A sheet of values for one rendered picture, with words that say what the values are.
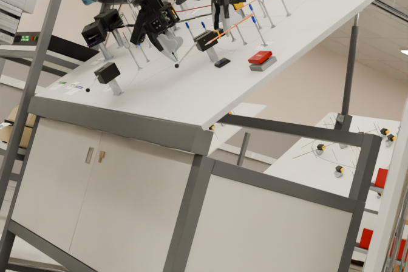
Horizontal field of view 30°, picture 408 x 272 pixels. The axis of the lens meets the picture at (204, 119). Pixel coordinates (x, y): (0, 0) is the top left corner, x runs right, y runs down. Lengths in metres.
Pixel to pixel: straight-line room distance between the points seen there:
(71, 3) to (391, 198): 8.70
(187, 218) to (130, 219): 0.28
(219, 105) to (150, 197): 0.33
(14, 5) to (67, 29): 8.40
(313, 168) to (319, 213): 4.61
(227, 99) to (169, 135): 0.18
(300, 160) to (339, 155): 0.38
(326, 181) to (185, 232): 4.67
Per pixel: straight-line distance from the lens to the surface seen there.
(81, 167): 2.50
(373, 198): 10.67
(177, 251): 1.93
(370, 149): 2.28
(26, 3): 1.96
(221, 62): 2.22
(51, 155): 2.74
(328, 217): 2.21
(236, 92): 1.99
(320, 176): 6.65
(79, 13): 10.41
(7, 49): 3.36
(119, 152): 2.29
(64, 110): 2.63
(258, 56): 2.06
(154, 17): 2.21
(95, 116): 2.41
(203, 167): 1.92
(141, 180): 2.14
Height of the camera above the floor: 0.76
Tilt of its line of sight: 4 degrees up
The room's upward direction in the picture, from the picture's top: 15 degrees clockwise
